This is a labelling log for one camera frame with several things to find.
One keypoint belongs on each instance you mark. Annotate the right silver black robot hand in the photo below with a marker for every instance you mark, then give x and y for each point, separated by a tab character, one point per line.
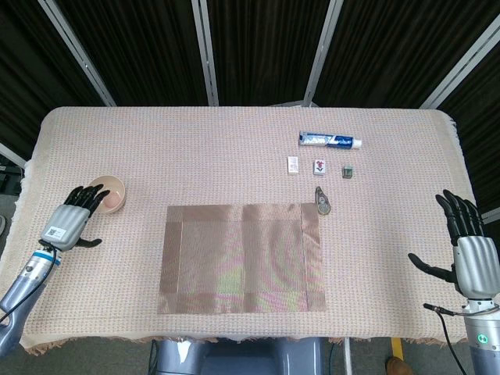
478	269

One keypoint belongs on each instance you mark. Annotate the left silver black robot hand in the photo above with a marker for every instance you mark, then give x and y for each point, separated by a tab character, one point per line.
66	226

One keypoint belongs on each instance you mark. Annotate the beige plastic bowl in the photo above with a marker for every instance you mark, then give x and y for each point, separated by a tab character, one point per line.
115	195

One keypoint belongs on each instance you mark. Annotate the brown woven placemat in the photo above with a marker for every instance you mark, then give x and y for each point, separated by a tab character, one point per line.
234	258

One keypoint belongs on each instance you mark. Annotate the black equipment pile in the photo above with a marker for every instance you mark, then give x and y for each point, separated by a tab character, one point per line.
8	177

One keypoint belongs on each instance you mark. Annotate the brown shoe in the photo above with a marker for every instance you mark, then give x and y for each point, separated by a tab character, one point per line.
397	367

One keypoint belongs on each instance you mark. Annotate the dark pleated curtain panel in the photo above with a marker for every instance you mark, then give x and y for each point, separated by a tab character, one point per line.
23	78
398	51
140	51
265	51
480	136

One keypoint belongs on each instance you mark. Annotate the pink beige woven tablecloth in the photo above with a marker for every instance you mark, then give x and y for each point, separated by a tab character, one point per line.
195	156

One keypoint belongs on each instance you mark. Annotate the olive correction tape dispenser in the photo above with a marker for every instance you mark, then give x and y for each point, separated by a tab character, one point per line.
322	199

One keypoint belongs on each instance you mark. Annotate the white mahjong tile red flower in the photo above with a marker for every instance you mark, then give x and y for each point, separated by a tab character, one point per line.
320	167

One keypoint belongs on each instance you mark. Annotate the blue white toothpaste tube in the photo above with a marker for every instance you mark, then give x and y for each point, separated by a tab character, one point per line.
330	140

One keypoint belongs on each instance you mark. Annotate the grey robot torso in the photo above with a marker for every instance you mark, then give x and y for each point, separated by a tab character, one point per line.
242	359

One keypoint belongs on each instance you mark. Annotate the white partition post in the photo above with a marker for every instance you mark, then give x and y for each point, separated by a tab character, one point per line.
461	66
206	54
78	54
322	54
13	153
491	216

